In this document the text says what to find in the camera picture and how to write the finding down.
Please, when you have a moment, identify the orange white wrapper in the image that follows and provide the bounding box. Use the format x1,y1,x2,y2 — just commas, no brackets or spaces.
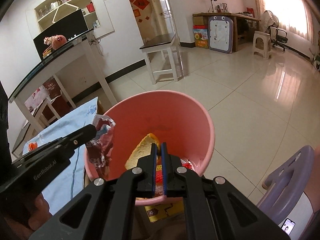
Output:
28,142,38,152

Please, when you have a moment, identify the glass top white table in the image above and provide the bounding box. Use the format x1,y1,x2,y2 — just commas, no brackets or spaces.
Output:
9,29,117,132

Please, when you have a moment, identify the white plastic step stool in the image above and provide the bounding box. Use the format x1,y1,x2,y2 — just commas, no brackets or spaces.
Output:
252,31,271,59

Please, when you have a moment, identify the smartphone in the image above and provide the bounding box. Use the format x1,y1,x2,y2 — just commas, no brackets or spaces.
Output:
281,218,295,235

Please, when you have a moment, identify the orange fruit peel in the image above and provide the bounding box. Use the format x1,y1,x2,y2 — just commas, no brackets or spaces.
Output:
125,133,161,170

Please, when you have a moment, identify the purple plastic stool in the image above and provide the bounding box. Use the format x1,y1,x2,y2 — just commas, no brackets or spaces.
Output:
257,145,315,224

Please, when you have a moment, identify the flower bouquet vase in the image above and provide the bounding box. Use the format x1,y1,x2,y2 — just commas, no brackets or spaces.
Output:
43,36,54,57

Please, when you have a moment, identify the light blue table cloth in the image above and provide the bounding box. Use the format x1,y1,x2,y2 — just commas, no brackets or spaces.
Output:
22,96,99,215

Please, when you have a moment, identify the black monitor screen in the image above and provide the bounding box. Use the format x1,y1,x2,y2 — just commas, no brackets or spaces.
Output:
33,9,88,61

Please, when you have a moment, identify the colourful fruit carton box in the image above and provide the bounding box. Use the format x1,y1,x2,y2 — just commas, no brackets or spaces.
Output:
193,25,209,49

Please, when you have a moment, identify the left hand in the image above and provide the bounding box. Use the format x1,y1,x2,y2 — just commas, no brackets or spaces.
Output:
1,193,53,239

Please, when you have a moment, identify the pink plastic trash bucket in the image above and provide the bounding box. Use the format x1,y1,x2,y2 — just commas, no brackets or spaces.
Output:
100,90,215,209

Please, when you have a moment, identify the black office chair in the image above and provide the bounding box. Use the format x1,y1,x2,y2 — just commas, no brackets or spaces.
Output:
260,10,288,51

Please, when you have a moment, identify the right black top bench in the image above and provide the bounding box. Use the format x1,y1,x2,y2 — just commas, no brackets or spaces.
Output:
139,33,183,85

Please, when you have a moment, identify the red foam net sleeve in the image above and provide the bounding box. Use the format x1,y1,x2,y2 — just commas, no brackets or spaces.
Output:
155,158,194,184

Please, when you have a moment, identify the dark red box under table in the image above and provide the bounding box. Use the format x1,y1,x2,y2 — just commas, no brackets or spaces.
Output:
43,77,71,117

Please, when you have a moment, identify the large orange pomelo fruit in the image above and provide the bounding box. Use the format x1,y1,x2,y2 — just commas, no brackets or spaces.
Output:
51,35,67,50

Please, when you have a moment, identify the wooden desk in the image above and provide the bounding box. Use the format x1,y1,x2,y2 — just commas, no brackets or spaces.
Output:
193,12,260,54

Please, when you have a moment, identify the red white wrapper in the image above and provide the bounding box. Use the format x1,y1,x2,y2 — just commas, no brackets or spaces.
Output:
86,115,116,180

